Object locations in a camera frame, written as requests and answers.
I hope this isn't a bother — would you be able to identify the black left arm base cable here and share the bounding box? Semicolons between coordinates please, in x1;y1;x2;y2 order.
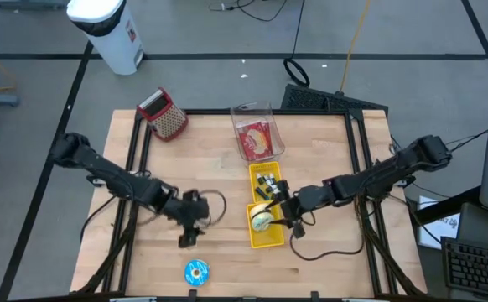
79;195;117;244

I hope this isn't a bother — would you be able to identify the yellow floor cable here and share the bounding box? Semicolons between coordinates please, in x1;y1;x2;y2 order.
339;0;373;93

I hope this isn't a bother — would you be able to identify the blue frosted toy donut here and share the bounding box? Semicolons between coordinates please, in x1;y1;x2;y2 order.
184;259;211;289

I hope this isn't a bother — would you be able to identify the black perforated computer box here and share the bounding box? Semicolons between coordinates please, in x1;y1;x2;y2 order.
280;83;390;113

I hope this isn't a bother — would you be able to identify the thin black floor cable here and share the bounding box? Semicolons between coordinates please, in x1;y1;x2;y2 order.
208;0;289;23

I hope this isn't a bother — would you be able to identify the black desk bar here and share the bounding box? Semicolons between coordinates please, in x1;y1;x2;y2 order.
413;186;482;226

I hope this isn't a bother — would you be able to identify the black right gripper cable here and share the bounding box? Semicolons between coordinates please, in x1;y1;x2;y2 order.
288;196;367;263

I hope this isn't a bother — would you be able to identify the red metal cheese grater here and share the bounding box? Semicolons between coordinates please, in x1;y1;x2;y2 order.
137;86;189;143

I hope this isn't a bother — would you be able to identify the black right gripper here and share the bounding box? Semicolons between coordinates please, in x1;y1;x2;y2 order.
263;180;330;240

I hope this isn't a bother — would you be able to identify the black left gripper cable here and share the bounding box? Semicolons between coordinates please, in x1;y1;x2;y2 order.
200;189;228;228

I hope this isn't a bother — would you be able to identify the yellow plastic basket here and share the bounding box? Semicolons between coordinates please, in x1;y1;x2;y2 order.
246;202;286;250
248;160;284;206

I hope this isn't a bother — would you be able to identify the clear plastic bin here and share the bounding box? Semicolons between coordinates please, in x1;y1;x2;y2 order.
229;101;287;163

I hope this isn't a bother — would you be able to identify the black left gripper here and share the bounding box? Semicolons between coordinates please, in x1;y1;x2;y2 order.
163;188;211;250

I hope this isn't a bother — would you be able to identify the black computer keyboard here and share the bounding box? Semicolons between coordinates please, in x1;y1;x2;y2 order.
440;236;488;301

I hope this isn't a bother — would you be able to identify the black aluminium table frame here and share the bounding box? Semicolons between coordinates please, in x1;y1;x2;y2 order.
74;107;428;298

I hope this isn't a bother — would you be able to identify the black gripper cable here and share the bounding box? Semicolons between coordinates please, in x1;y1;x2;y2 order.
288;196;367;263
200;189;228;228

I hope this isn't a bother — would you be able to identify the white trash can black bag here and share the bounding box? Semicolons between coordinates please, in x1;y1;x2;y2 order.
66;0;145;76

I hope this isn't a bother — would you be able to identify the black coiled floor cable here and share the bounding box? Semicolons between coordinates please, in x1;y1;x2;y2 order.
283;0;312;88

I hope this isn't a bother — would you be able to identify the white paper sheet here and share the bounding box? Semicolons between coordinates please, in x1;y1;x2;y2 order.
417;195;461;251

